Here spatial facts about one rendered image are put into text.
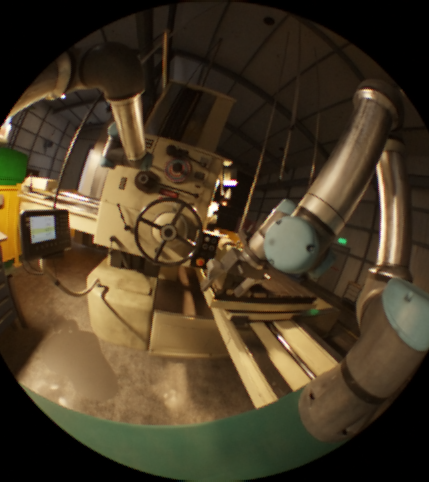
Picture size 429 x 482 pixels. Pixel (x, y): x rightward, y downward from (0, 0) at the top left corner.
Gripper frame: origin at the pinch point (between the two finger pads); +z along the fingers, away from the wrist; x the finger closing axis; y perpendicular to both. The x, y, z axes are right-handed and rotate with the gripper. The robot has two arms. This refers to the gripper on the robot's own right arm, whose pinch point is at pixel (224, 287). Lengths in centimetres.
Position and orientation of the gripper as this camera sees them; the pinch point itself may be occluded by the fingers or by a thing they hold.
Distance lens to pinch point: 49.7
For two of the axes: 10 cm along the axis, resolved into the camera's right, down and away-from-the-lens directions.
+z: -5.4, 7.3, 4.2
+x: 8.1, 3.2, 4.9
